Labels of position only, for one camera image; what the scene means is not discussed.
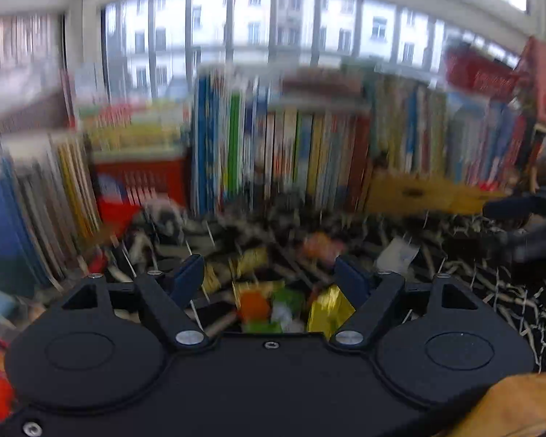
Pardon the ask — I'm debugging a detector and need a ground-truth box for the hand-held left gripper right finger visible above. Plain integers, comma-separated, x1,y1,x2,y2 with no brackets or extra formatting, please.
327,255,479,352

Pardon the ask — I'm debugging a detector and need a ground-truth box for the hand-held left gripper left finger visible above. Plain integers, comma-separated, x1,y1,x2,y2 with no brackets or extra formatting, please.
61,254,211,352

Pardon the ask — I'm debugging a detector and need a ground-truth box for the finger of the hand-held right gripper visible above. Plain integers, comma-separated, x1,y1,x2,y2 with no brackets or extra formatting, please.
482,190,546,221
494,215,546,263

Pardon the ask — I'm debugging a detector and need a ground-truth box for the gold foil wrapper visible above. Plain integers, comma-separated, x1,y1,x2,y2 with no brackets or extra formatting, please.
306,284,356,338

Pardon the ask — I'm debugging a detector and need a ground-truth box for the person's left hand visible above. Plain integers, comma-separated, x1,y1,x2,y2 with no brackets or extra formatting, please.
455,372,546,437

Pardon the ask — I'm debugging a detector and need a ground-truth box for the orange pink wrapper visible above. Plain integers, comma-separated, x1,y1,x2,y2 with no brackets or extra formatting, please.
301,233,343,261

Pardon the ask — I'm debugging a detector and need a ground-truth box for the white blue card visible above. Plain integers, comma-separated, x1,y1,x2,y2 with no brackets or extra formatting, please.
377,236,420,275

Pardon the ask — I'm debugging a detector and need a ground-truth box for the yellow wrapper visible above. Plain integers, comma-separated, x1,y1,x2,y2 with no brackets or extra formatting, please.
229,247,270,279

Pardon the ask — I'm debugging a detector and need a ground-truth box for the green wrapper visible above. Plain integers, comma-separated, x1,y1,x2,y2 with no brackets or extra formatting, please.
243,288,306,334

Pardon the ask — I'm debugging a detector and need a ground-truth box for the black white patterned blanket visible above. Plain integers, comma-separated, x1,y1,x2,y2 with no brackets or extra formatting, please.
104,200,546,387

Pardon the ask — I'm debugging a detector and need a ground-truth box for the red plastic crate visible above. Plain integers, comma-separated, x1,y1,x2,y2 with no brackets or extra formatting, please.
92,154,193,238

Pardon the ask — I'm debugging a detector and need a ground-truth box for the row of small books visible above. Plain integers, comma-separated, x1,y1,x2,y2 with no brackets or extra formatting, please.
368,72,543,193

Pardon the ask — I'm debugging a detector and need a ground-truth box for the wooden drawer box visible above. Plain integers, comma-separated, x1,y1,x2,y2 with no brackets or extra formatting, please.
363,168,511,220

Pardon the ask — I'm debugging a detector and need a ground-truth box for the pink toy house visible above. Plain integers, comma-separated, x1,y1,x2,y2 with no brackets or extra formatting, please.
513,35,546,134

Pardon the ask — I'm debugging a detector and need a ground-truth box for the red mesh basket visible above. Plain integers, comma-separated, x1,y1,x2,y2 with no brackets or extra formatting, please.
443,44,525,97

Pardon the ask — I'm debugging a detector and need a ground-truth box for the row of tall picture books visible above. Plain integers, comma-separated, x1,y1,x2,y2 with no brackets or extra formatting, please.
190,69,375,220

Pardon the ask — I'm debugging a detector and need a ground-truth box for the row of thin books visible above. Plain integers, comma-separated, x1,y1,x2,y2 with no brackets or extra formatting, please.
0,132,102,290

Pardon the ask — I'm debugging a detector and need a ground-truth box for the stack of flat books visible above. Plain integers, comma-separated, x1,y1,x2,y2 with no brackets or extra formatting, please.
79,99,188,156

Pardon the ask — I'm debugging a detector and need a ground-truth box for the large barred window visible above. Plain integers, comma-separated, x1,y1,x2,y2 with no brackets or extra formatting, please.
100,0,529,102

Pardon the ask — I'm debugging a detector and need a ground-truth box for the narrow side window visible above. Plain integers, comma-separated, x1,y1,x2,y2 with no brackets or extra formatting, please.
0,0,70,117

